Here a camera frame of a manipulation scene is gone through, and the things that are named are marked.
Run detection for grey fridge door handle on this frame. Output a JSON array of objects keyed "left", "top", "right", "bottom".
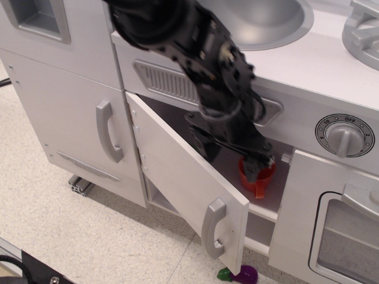
[{"left": 95, "top": 100, "right": 124, "bottom": 163}]

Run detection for grey stove burner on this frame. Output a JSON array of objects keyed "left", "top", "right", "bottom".
[{"left": 342, "top": 1, "right": 378, "bottom": 70}]

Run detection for orange toy cup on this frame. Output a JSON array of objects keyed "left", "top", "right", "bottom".
[{"left": 238, "top": 157, "right": 276, "bottom": 199}]

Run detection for aluminium extrusion rail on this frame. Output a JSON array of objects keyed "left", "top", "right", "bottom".
[{"left": 68, "top": 175, "right": 95, "bottom": 197}]

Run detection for white cabinet door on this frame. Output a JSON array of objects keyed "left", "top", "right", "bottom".
[{"left": 126, "top": 92, "right": 249, "bottom": 274}]

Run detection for silver round sink basin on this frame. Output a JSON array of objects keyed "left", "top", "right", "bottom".
[{"left": 213, "top": 0, "right": 314, "bottom": 50}]

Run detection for grey ribbed vent panel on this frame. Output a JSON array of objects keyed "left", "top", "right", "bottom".
[{"left": 133, "top": 59, "right": 284, "bottom": 128}]

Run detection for silver fridge emblem plate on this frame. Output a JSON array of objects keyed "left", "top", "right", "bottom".
[{"left": 56, "top": 151, "right": 121, "bottom": 182}]

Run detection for white oven door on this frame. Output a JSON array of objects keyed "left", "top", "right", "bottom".
[{"left": 309, "top": 192, "right": 378, "bottom": 283}]

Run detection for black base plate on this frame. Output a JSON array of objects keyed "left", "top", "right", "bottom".
[{"left": 21, "top": 250, "right": 73, "bottom": 284}]

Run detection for grey oven door handle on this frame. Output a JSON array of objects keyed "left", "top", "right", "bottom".
[{"left": 341, "top": 183, "right": 378, "bottom": 221}]

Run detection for white fridge door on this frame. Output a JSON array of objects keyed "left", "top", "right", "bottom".
[{"left": 1, "top": 50, "right": 147, "bottom": 206}]

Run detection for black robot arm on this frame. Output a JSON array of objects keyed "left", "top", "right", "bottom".
[{"left": 108, "top": 1, "right": 274, "bottom": 182}]

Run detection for purple toy eggplant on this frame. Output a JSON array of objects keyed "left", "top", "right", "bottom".
[{"left": 217, "top": 265, "right": 258, "bottom": 284}]

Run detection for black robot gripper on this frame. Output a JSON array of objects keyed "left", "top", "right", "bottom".
[{"left": 185, "top": 103, "right": 275, "bottom": 183}]

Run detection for grey cabinet door handle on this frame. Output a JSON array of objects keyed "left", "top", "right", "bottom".
[{"left": 201, "top": 198, "right": 226, "bottom": 259}]

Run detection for grey recessed dispenser panel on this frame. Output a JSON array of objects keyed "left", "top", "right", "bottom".
[{"left": 1, "top": 0, "right": 71, "bottom": 44}]

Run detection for white toy kitchen body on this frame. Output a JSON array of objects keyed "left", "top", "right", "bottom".
[{"left": 0, "top": 0, "right": 379, "bottom": 284}]

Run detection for grey timer knob dial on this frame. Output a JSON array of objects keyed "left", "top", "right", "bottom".
[{"left": 315, "top": 114, "right": 375, "bottom": 159}]

